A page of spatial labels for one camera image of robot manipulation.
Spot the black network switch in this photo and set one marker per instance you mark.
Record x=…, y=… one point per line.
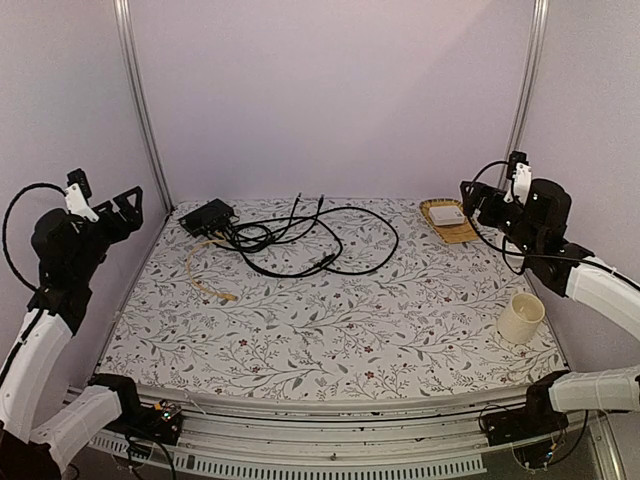
x=207, y=219

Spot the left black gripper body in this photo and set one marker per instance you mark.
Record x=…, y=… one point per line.
x=118, y=231

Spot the woven bamboo tray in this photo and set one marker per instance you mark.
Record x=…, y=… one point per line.
x=449, y=235

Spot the right aluminium frame post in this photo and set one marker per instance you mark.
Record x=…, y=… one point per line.
x=533, y=56

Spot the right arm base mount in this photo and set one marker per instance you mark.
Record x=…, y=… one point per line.
x=501, y=425

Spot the front aluminium rail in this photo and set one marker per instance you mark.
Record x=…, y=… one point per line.
x=421, y=438

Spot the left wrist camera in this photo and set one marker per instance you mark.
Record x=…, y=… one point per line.
x=77, y=177

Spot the floral table mat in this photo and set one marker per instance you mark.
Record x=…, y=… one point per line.
x=368, y=304

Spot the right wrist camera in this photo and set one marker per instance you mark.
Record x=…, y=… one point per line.
x=515, y=158

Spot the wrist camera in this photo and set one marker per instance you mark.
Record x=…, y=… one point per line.
x=515, y=158
x=77, y=177

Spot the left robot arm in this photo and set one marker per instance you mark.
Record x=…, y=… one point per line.
x=70, y=242

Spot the cream ribbed cup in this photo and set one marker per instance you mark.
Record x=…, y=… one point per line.
x=521, y=317

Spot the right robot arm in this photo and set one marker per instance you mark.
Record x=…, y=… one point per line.
x=536, y=227

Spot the white square box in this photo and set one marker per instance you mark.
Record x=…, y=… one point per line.
x=446, y=215

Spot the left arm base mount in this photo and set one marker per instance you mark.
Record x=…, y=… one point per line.
x=161, y=422

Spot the aluminium frame post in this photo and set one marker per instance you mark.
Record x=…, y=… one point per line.
x=132, y=67
x=533, y=56

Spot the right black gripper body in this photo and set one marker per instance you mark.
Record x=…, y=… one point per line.
x=492, y=217

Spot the left aluminium frame post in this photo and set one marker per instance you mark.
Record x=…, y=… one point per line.
x=132, y=67

